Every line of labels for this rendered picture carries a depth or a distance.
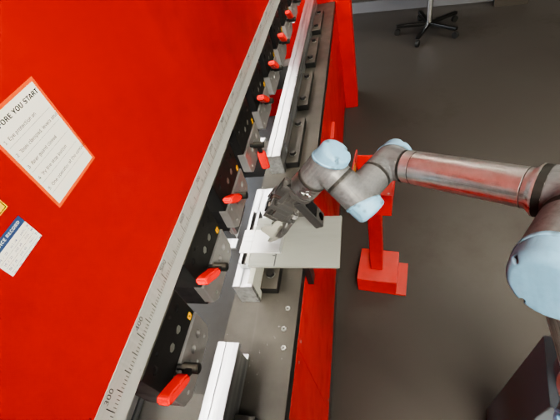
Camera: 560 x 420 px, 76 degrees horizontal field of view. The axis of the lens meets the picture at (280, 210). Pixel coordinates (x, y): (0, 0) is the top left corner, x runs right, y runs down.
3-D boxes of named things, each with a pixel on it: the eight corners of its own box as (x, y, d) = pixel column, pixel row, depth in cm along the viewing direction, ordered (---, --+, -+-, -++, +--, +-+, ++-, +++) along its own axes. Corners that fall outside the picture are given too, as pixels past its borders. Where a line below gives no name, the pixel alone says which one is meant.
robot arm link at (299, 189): (326, 174, 90) (323, 198, 84) (316, 185, 93) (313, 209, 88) (299, 162, 88) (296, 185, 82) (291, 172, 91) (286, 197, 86)
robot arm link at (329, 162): (345, 172, 75) (316, 143, 76) (317, 200, 83) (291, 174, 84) (360, 157, 81) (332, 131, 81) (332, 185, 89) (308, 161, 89)
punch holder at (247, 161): (252, 176, 103) (234, 128, 91) (225, 177, 105) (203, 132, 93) (262, 142, 113) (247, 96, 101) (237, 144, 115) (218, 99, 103)
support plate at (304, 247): (339, 268, 98) (339, 266, 98) (248, 267, 105) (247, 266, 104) (342, 217, 110) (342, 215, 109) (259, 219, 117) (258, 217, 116)
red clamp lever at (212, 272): (207, 277, 65) (228, 261, 74) (187, 277, 66) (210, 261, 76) (208, 287, 65) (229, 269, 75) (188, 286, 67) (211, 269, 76)
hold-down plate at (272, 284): (278, 293, 110) (277, 288, 108) (262, 293, 112) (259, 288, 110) (291, 217, 129) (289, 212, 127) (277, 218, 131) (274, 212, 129)
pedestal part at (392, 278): (405, 296, 192) (406, 285, 183) (357, 289, 201) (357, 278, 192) (407, 264, 204) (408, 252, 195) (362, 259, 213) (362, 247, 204)
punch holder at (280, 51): (282, 68, 141) (272, 25, 129) (261, 72, 143) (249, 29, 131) (287, 50, 151) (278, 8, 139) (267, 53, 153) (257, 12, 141)
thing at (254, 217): (250, 268, 107) (247, 262, 105) (241, 268, 108) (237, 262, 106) (262, 216, 120) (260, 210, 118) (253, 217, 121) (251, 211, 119)
